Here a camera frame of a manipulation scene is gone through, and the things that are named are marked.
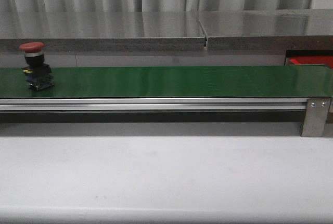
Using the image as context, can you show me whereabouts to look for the red mushroom push button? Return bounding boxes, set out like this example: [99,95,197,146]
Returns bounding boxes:
[19,42,54,91]

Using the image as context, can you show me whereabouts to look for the left steel counter top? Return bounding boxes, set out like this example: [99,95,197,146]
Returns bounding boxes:
[1,12,206,52]

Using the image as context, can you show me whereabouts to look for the steel counter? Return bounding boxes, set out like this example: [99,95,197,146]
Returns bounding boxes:
[198,9,332,51]
[1,12,206,52]

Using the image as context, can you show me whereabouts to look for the green conveyor belt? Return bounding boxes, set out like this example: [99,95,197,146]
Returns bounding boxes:
[1,65,332,99]

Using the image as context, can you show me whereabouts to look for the right steel counter top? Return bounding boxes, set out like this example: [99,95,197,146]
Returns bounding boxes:
[198,9,332,51]

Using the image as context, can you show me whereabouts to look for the red plastic bin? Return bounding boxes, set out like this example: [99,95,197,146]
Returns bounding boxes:
[289,56,333,69]

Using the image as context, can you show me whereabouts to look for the steel conveyor support bracket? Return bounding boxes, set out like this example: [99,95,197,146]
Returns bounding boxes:
[301,98,331,137]

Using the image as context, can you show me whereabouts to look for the aluminium conveyor side rail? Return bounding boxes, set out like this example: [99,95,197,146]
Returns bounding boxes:
[1,98,308,111]

